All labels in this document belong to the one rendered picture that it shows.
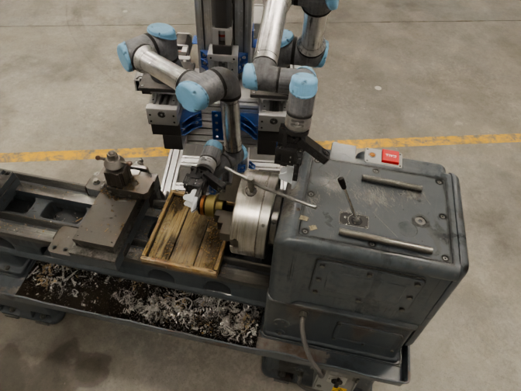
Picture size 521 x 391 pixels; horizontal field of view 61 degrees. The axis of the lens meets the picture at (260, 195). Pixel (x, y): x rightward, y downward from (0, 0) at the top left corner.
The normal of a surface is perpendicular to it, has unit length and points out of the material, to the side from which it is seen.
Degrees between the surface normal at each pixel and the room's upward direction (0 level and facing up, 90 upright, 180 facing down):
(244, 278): 0
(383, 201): 0
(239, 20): 90
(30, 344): 0
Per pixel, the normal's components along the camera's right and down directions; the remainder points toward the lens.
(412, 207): 0.04, -0.65
